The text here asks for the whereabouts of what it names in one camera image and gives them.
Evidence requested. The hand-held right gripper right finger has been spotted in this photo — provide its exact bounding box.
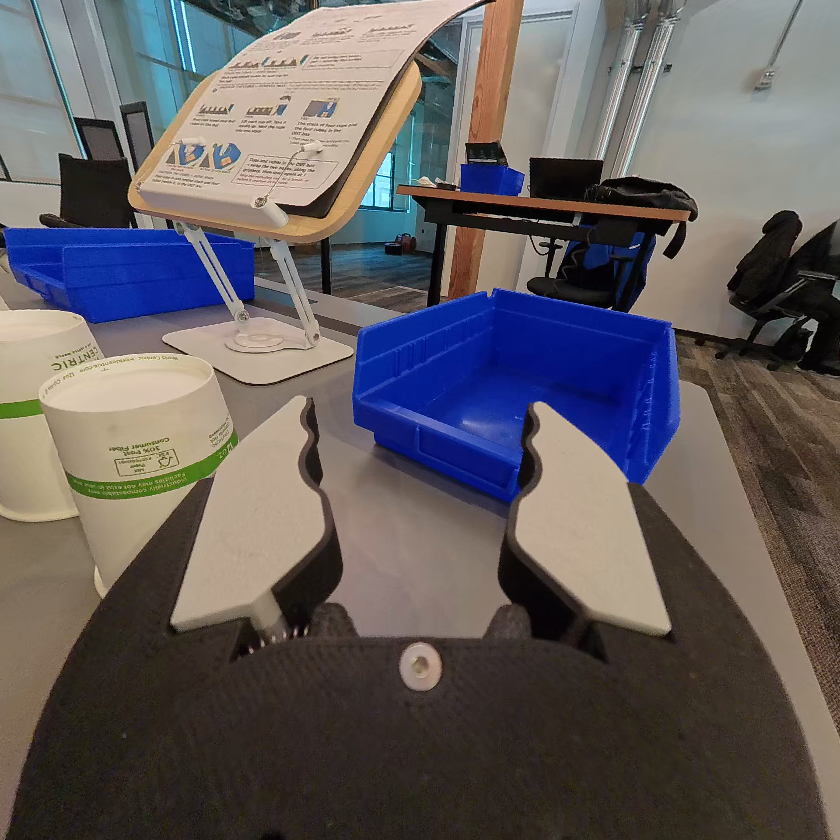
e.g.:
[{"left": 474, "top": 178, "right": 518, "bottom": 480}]
[{"left": 497, "top": 400, "right": 673, "bottom": 648}]

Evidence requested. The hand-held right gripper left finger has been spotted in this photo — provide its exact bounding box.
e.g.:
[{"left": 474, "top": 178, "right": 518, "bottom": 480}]
[{"left": 168, "top": 395, "right": 343, "bottom": 648}]

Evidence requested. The white paper cup green band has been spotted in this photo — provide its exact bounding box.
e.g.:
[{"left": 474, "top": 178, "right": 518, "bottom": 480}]
[
  {"left": 38, "top": 354, "right": 238, "bottom": 599},
  {"left": 0, "top": 310, "right": 122, "bottom": 522}
]

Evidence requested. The shallow blue plastic bin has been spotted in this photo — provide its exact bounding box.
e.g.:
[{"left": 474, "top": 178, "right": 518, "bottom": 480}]
[{"left": 3, "top": 226, "right": 256, "bottom": 324}]

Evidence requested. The grey desk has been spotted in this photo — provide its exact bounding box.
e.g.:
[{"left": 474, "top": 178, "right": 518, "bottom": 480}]
[{"left": 0, "top": 266, "right": 837, "bottom": 840}]

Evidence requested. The deep blue plastic bin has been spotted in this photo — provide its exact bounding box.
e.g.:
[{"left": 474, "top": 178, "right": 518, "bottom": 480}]
[{"left": 352, "top": 289, "right": 680, "bottom": 505}]

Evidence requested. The white document stand wooden board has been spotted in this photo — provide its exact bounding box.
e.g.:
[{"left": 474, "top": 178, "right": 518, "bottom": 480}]
[{"left": 126, "top": 62, "right": 422, "bottom": 385}]

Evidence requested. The black office chair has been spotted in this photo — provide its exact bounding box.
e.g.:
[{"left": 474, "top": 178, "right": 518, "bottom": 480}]
[{"left": 527, "top": 220, "right": 657, "bottom": 312}]

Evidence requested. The blue jacket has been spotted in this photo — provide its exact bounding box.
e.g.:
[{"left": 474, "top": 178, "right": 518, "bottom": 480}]
[{"left": 563, "top": 226, "right": 656, "bottom": 312}]

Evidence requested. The black jacket draped chair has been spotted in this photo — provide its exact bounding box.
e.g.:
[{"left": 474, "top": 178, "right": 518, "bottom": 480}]
[
  {"left": 696, "top": 210, "right": 815, "bottom": 361},
  {"left": 784, "top": 220, "right": 840, "bottom": 376}
]

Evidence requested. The black bag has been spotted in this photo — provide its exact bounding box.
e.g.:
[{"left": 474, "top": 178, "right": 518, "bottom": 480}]
[{"left": 583, "top": 176, "right": 700, "bottom": 260}]

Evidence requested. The black laptop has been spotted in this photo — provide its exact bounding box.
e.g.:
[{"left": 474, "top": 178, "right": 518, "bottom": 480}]
[{"left": 528, "top": 157, "right": 605, "bottom": 201}]

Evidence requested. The small blue plastic bin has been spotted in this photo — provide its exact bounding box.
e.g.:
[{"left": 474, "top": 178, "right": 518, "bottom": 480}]
[{"left": 459, "top": 163, "right": 526, "bottom": 196}]

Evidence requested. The black fabric chair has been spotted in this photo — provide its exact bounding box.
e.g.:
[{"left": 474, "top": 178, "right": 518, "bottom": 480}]
[{"left": 39, "top": 154, "right": 140, "bottom": 231}]

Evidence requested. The wooden column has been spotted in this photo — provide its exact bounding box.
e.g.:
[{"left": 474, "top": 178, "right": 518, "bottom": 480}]
[{"left": 446, "top": 0, "right": 526, "bottom": 303}]

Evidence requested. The black mesh high-back chair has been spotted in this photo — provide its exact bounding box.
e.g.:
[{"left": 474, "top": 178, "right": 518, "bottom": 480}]
[
  {"left": 73, "top": 118, "right": 126, "bottom": 161},
  {"left": 120, "top": 101, "right": 156, "bottom": 175}
]

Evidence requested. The printed instruction sheet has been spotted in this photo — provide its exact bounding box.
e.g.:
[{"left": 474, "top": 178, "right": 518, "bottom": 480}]
[{"left": 138, "top": 0, "right": 497, "bottom": 221}]

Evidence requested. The silver wall pipe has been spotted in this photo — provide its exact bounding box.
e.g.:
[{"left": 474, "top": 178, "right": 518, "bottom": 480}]
[
  {"left": 613, "top": 0, "right": 690, "bottom": 179},
  {"left": 594, "top": 0, "right": 651, "bottom": 142}
]

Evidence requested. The grey wall conduit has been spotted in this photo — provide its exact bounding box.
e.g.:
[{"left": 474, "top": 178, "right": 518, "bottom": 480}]
[{"left": 755, "top": 0, "right": 805, "bottom": 91}]

